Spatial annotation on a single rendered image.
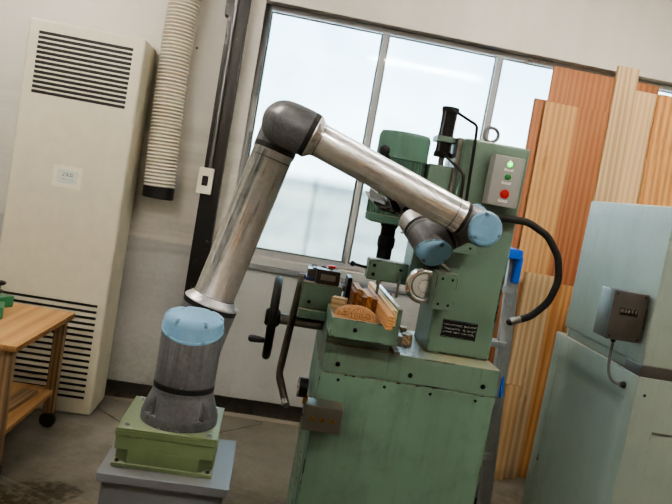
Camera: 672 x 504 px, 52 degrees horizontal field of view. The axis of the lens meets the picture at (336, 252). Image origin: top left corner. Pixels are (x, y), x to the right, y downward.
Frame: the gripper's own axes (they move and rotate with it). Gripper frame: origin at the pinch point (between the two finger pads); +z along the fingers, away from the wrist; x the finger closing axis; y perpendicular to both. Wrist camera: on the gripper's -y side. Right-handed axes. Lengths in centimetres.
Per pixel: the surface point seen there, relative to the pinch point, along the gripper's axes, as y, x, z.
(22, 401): -62, 166, 41
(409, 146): -3.0, -13.0, 13.9
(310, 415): -35, 53, -41
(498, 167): -11.4, -34.6, -4.1
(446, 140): -8.9, -26.0, 15.2
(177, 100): -29, 59, 144
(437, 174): -13.6, -17.9, 7.3
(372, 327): -23.5, 23.8, -30.1
